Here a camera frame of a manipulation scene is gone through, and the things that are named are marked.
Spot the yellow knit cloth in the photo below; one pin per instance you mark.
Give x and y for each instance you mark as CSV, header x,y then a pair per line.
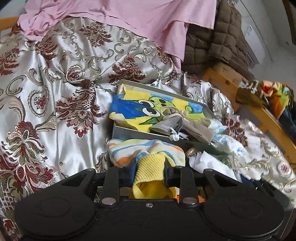
x,y
150,166

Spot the floral satin bedspread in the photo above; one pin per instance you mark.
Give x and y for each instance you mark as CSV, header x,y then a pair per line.
x,y
57,81

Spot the pink bed sheet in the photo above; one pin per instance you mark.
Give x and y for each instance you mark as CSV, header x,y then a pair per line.
x,y
115,14

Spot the white air conditioner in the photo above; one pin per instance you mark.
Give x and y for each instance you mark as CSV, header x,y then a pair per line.
x,y
254,46

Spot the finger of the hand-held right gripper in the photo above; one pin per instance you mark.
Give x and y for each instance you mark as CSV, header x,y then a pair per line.
x,y
261,186

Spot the colourful patchwork cloth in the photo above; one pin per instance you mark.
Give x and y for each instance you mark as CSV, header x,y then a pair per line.
x,y
277,97

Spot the brown quilted jacket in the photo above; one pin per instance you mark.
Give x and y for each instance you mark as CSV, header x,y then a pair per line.
x,y
219,41

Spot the wooden bed frame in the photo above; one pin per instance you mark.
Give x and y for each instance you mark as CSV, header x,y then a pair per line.
x,y
272,125

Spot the brown printed cloth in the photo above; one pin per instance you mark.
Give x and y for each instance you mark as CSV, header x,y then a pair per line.
x,y
247,95

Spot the blue jeans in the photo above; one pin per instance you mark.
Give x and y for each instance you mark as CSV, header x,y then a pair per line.
x,y
289,118

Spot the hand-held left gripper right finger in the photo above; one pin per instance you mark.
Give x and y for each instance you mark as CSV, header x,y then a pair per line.
x,y
171,173

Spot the grey metal tin box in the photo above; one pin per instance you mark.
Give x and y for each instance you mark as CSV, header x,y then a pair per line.
x,y
129,135

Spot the striped towel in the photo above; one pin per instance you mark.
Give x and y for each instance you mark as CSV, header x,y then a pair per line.
x,y
124,148

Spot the grey face mask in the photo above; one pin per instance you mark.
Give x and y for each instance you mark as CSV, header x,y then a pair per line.
x,y
161,127

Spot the white sock with blue print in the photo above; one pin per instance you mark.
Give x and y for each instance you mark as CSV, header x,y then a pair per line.
x,y
231,143

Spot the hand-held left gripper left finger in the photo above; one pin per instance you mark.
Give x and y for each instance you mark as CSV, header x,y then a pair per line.
x,y
126,173

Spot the white cloth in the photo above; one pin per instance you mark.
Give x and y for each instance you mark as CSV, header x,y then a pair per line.
x,y
208,162

